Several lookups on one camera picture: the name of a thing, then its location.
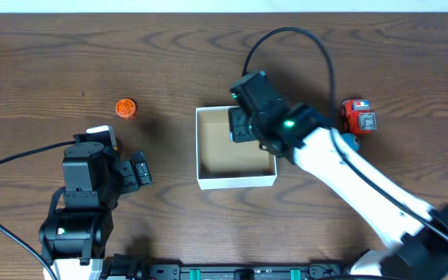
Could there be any white cardboard box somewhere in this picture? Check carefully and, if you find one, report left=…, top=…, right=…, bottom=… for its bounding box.
left=195, top=106, right=278, bottom=190

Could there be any orange round ridged toy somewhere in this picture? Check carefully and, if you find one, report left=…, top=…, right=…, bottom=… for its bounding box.
left=115, top=99, right=137, bottom=120

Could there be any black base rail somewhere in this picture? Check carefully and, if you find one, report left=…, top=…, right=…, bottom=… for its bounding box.
left=99, top=254, right=355, bottom=280

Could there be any blue ball with eye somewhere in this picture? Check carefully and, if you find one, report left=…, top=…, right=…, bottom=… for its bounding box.
left=341, top=133, right=360, bottom=152

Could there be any red toy truck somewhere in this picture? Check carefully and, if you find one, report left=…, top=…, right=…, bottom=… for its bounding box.
left=341, top=99, right=377, bottom=135

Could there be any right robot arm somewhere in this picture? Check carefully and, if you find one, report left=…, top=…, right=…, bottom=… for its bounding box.
left=230, top=72, right=448, bottom=279

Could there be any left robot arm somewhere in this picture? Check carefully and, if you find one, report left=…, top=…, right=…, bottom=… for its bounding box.
left=39, top=130, right=152, bottom=279

